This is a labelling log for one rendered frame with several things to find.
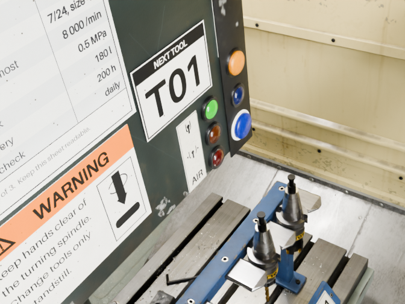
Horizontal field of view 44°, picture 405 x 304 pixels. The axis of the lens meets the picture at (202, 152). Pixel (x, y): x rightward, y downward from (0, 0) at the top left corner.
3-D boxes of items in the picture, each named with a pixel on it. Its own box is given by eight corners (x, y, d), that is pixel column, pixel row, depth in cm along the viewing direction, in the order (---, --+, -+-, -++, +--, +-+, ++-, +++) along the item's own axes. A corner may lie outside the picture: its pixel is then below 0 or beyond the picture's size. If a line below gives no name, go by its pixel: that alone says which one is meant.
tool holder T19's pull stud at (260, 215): (260, 222, 93) (259, 209, 90) (268, 225, 92) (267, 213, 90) (255, 228, 92) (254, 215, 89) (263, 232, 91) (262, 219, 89)
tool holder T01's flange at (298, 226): (284, 207, 107) (284, 198, 106) (311, 215, 105) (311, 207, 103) (272, 227, 103) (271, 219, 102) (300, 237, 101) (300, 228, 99)
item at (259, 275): (272, 274, 94) (272, 272, 93) (257, 295, 91) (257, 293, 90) (240, 259, 97) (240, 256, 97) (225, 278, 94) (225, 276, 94)
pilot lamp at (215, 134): (223, 137, 54) (221, 120, 52) (211, 149, 52) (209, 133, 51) (219, 136, 54) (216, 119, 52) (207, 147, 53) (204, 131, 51)
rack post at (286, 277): (307, 278, 128) (308, 196, 109) (296, 294, 125) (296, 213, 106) (272, 262, 133) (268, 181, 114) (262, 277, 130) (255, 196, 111)
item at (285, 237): (301, 234, 100) (301, 232, 99) (287, 253, 97) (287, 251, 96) (270, 221, 104) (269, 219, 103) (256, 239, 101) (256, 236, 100)
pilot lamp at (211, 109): (220, 113, 52) (218, 95, 50) (208, 125, 50) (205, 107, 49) (216, 111, 52) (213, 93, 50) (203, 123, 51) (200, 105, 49)
